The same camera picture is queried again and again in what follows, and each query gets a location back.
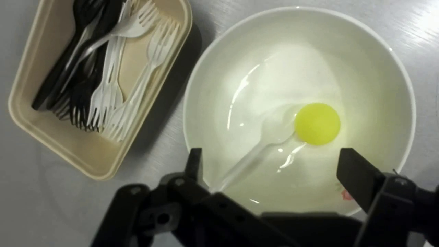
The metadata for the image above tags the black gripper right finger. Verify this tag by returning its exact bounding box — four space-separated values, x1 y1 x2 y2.
336 146 439 247

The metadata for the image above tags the white bowl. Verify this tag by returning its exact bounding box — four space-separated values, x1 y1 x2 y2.
181 4 418 218

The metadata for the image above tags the beige cutlery tray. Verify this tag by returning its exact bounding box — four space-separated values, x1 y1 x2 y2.
5 0 194 182

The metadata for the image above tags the black plastic fork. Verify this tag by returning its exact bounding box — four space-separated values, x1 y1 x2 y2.
30 0 127 112
49 0 111 133

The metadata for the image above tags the white plastic fork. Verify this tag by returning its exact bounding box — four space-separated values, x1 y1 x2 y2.
101 67 152 144
63 0 160 74
86 0 138 134
104 19 182 142

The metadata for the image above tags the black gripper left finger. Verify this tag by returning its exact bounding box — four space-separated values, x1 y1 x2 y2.
90 146 303 247

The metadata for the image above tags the yellow ball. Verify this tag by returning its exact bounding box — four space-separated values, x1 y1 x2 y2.
293 101 342 148

